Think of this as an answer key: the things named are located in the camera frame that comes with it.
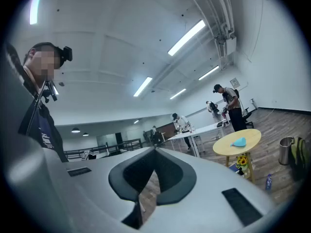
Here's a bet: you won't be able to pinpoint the black head-mounted camera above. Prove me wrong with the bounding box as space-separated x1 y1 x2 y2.
58 46 73 65

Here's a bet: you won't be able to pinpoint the black office chair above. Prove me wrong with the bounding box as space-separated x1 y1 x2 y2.
242 107 255 129

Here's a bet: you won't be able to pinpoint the ceiling air conditioner unit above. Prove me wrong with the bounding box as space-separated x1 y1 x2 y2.
215 35 237 69

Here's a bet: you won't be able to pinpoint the round yellow table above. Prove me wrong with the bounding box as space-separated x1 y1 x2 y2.
212 128 262 183

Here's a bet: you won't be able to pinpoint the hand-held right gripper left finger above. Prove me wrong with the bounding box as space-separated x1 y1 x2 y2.
63 147 156 233

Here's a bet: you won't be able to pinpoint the black neck camera mount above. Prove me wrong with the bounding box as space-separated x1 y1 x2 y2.
43 80 58 103

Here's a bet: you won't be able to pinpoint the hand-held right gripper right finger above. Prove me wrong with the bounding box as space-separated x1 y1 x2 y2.
145 147 276 233

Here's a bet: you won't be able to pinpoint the black metal railing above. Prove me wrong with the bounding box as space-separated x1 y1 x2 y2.
63 138 143 160

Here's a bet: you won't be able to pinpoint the steel trash bin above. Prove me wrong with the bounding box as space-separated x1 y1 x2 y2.
278 136 295 166

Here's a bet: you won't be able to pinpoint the small white table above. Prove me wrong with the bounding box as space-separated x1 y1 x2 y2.
167 131 194 152

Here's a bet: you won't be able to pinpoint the green black backpack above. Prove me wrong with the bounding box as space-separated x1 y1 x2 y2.
289 136 311 182

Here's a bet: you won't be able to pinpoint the teal and pink toy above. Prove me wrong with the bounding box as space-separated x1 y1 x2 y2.
230 137 247 148

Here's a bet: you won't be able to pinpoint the yellow sunflower bouquet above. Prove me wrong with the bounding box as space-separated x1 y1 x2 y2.
236 155 249 170

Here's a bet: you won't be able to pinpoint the person's head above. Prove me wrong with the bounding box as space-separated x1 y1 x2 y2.
23 42 61 82

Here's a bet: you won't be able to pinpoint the large white table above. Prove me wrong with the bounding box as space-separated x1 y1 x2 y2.
187 123 228 159

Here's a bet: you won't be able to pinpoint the person's black shirt torso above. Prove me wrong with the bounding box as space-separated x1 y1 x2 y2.
17 66 69 164

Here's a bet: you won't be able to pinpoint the white ceiling pipes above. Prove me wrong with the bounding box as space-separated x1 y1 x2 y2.
212 0 235 37

